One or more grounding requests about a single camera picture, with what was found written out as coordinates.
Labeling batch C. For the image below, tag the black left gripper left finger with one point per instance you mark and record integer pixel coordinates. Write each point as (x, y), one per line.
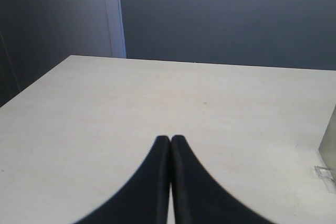
(144, 198)

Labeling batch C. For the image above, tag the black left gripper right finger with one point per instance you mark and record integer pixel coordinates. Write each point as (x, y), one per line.
(197, 196)

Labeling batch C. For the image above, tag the stainless steel test tube rack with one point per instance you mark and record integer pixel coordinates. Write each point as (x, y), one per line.
(328, 145)

